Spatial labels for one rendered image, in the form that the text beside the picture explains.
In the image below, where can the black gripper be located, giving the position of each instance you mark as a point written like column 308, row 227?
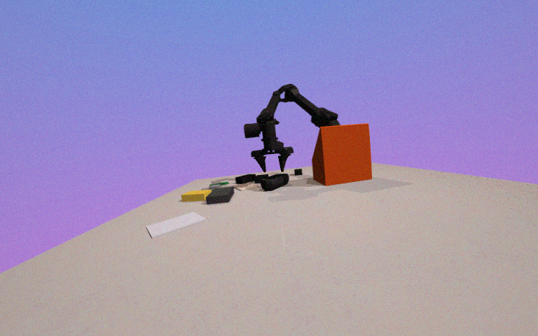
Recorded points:
column 270, row 144

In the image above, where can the yellow rectangular block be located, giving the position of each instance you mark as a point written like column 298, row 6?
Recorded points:
column 192, row 196

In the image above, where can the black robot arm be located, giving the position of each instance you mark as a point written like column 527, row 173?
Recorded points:
column 265, row 121

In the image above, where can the white flat rectangular card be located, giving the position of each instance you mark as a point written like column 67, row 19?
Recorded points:
column 174, row 224

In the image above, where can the dark grey switch panel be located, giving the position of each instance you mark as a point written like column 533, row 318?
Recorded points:
column 275, row 181

